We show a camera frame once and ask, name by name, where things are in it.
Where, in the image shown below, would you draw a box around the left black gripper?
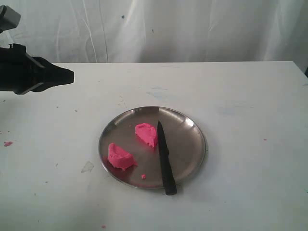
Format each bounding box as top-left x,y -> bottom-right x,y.
4,43 -> 74,95

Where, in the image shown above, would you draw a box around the black knife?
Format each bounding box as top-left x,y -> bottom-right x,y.
157,121 -> 178,195

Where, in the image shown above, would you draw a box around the pink clay half piece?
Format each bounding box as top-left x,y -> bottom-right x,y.
135,123 -> 158,148

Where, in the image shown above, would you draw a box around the pink dough crumbs on table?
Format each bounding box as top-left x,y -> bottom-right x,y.
4,141 -> 13,147

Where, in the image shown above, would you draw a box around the pink clay lump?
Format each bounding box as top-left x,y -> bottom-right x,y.
107,143 -> 138,171

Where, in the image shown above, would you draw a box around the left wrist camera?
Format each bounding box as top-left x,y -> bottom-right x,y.
0,5 -> 21,33

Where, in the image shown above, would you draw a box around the white backdrop curtain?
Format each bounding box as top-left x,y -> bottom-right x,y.
0,0 -> 308,69

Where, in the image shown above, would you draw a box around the round stainless steel plate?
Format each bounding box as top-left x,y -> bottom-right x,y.
99,106 -> 207,189

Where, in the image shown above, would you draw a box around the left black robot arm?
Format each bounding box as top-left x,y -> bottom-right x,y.
0,43 -> 74,95

